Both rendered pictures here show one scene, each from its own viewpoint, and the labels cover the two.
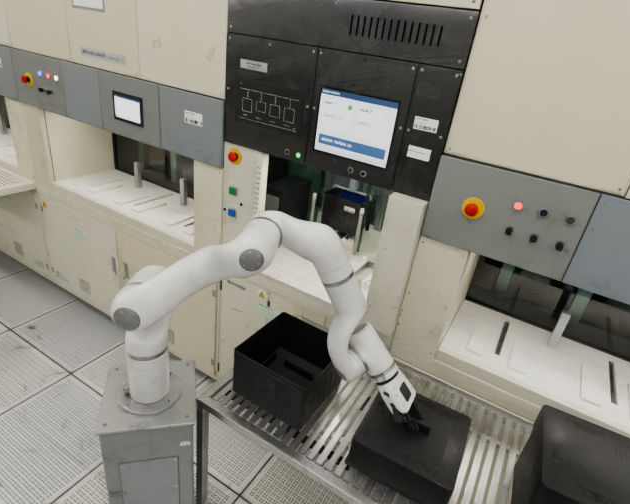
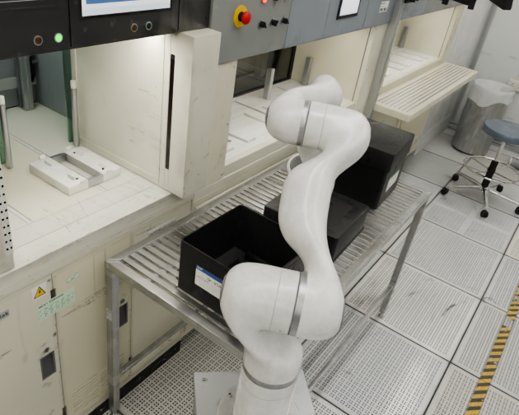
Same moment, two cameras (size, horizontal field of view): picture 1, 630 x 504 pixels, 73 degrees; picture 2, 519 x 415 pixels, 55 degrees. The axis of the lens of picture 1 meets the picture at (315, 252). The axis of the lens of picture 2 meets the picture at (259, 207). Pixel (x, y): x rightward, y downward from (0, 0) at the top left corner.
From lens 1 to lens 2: 1.56 m
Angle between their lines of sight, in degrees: 74
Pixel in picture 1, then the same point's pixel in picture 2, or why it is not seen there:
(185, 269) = (324, 208)
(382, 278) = (195, 133)
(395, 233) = (202, 76)
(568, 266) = (285, 34)
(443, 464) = (348, 202)
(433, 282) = (217, 107)
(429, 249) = not seen: hidden behind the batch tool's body
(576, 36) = not seen: outside the picture
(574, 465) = (376, 140)
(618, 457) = not seen: hidden behind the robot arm
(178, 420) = (301, 384)
